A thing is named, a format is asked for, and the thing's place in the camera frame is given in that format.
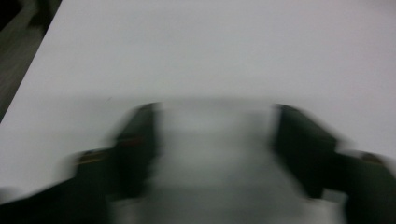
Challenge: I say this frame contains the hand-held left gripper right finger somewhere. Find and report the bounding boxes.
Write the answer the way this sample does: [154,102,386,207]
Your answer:
[271,104,344,200]

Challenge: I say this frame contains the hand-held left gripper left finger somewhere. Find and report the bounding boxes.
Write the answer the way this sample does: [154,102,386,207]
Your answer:
[108,102,163,200]

